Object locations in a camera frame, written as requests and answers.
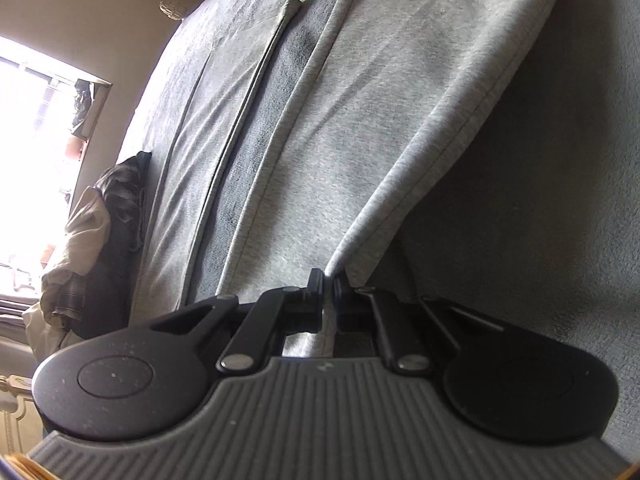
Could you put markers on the barred window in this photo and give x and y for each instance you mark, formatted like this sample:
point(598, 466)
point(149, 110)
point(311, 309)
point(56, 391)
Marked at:
point(30, 135)

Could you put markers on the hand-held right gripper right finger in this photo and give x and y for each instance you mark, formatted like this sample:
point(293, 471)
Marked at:
point(345, 310)

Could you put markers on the carved bedpost finial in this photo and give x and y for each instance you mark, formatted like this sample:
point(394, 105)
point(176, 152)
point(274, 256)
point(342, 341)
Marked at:
point(174, 10)

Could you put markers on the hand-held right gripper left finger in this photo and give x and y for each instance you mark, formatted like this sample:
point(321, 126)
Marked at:
point(312, 305)

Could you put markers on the beige garment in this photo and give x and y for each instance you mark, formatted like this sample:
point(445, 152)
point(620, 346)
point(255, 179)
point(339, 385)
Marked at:
point(80, 240)

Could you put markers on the light grey heather hoodie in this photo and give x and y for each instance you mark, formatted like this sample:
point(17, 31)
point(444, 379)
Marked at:
point(400, 85)

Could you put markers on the black garment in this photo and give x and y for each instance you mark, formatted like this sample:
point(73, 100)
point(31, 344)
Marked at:
point(107, 290)

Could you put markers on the pile of black clothes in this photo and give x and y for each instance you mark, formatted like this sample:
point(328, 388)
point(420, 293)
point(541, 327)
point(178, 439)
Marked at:
point(82, 105)

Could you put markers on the cream carved headboard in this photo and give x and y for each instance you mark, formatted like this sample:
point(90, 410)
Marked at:
point(15, 410)

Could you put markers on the dark plaid shirt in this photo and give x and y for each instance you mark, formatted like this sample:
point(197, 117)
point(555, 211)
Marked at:
point(120, 185)

